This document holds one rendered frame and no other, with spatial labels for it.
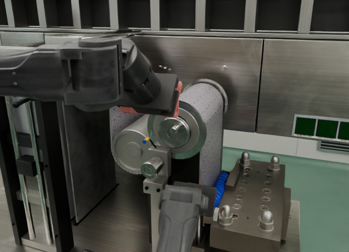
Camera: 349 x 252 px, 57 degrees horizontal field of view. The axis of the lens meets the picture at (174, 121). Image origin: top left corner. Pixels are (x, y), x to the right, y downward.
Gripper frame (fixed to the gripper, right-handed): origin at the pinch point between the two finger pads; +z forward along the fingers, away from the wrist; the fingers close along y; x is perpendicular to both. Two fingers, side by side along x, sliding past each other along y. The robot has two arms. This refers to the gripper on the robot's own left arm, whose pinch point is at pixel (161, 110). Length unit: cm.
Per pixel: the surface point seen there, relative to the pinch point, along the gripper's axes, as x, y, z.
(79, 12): 43, -50, 23
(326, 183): 51, 62, 270
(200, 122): 3.2, 4.5, 12.5
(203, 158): -3.1, 4.6, 20.9
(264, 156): 76, 2, 296
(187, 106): 5.7, 1.3, 10.3
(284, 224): -13, 25, 43
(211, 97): 14.7, 2.8, 23.7
